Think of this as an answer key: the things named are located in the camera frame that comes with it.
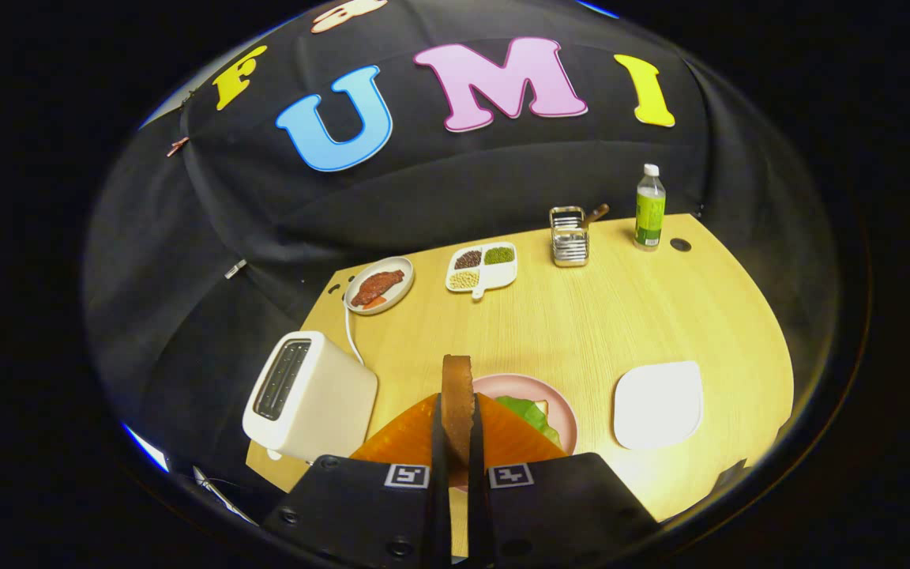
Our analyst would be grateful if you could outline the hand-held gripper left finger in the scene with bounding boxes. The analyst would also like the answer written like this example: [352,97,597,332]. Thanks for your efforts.
[261,393,452,566]

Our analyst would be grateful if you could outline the lit computer monitor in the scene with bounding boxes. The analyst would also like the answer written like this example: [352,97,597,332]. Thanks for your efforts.
[122,423,170,473]

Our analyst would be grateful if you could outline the pink round plate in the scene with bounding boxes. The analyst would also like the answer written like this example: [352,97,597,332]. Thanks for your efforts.
[471,373,579,456]

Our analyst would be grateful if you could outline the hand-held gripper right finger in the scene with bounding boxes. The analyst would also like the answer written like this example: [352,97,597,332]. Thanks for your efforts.
[467,393,661,566]

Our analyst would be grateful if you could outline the toasted bread slice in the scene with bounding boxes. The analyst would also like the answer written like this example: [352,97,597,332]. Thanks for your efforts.
[441,354,476,467]

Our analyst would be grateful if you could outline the white square plate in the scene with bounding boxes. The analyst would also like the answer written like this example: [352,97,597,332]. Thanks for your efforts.
[613,360,705,451]

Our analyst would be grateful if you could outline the green label drink bottle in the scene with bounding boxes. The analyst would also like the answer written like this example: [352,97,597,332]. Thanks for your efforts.
[634,164,667,252]

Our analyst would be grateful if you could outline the grey round plate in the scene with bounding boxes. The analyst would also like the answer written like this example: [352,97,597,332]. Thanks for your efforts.
[343,256,416,316]

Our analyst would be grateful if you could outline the metal wire rack holder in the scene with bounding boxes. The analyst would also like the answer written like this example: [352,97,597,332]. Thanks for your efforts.
[548,205,590,268]

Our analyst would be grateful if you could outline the green lettuce leaf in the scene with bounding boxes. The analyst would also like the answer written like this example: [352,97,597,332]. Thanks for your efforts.
[494,395,562,447]

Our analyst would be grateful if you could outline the white toaster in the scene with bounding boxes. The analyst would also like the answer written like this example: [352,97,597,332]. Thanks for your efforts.
[242,330,379,465]

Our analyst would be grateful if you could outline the brown steak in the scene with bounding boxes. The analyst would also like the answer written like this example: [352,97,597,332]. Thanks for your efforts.
[350,269,406,307]

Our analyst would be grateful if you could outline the white divided dish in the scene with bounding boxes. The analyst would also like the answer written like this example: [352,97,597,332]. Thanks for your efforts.
[445,242,518,301]

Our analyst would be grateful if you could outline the white toaster cable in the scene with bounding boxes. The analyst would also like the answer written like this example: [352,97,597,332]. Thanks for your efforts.
[344,304,365,366]

